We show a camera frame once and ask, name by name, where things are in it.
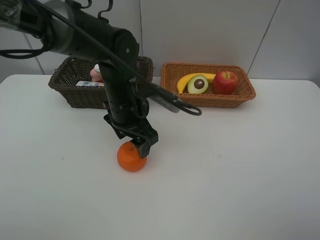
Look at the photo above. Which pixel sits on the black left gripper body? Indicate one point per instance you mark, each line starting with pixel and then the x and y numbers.
pixel 128 118

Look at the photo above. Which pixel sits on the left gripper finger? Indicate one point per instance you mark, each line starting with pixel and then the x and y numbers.
pixel 143 147

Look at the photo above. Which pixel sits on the orange mandarin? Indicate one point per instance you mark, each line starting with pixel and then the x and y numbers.
pixel 129 159

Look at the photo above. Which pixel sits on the pink lotion bottle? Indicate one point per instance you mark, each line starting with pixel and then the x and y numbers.
pixel 96 74

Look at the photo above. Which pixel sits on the white blue shampoo bottle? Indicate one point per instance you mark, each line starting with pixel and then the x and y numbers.
pixel 89 84

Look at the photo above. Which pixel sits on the yellow banana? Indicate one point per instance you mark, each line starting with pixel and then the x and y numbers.
pixel 182 83

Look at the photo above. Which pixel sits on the avocado half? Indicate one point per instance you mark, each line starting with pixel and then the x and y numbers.
pixel 198 84

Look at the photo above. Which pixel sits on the red apple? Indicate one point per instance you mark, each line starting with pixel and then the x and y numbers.
pixel 225 83

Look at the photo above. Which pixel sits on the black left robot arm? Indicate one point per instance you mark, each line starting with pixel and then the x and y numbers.
pixel 63 27

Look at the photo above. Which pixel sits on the tan wicker basket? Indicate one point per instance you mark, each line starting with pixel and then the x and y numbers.
pixel 172 72

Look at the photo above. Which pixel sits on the dark brown wicker basket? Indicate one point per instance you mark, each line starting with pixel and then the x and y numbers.
pixel 65 79

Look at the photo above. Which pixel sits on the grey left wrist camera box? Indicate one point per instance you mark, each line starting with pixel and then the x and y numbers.
pixel 167 101

